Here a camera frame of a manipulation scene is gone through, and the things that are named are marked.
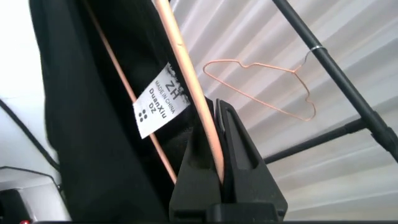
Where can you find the pink clothes hanger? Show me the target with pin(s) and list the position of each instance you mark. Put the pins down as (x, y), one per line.
(248, 92)
(189, 81)

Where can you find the black T-shirt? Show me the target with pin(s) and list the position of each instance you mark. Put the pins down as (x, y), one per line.
(93, 124)

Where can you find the white curtain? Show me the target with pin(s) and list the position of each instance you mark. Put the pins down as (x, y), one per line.
(342, 193)

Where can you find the black clothes rack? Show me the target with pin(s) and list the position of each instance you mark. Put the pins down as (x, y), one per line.
(342, 79)

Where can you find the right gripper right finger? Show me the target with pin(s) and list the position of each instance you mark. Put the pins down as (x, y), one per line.
(248, 186)

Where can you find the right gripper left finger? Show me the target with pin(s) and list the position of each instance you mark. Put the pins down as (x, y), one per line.
(196, 186)

